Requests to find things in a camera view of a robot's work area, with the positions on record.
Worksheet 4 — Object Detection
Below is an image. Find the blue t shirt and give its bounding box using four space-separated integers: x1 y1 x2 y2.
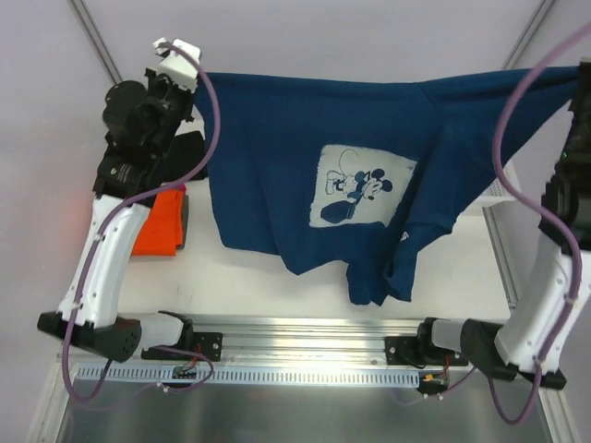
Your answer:
193 66 581 306

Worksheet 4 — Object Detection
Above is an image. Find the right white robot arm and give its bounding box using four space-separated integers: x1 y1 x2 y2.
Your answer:
413 58 590 390

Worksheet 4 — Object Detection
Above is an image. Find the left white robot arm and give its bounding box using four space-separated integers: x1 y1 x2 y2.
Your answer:
37 68 198 363

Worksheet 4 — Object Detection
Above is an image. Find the black folded t shirt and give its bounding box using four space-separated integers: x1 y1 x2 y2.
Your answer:
149 131 205 186

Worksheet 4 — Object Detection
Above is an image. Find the grey folded t shirt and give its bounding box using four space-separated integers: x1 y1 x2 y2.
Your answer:
176 194 189 251

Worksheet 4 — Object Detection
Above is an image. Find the white plastic basket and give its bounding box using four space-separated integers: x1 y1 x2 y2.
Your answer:
475 162 520 208

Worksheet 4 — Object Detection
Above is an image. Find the orange folded t shirt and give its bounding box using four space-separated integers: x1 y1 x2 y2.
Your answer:
131 188 185 257

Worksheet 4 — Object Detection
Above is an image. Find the left corner aluminium profile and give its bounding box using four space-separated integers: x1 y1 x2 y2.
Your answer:
67 0 123 84

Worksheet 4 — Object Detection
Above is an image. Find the corner aluminium profile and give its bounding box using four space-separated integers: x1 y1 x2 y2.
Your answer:
67 0 123 84
501 0 559 70

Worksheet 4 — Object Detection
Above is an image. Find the right corner aluminium profile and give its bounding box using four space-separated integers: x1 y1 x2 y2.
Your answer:
501 0 559 70

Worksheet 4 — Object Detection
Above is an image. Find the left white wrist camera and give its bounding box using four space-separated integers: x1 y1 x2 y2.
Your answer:
152 38 201 92

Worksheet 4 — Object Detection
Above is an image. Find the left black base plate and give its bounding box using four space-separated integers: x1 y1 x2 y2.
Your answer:
140 330 223 362

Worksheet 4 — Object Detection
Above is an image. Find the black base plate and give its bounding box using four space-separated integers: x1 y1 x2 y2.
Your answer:
140 330 223 362
384 336 468 369

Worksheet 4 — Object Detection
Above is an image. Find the aluminium mounting rail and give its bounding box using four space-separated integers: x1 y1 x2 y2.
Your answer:
55 313 518 370

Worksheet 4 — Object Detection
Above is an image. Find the white slotted cable duct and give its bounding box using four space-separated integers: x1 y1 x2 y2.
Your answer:
74 364 420 389

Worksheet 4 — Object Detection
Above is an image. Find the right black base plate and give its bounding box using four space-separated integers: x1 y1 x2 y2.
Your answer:
384 336 468 369

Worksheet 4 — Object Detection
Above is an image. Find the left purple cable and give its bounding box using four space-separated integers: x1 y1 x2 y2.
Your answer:
62 43 222 412

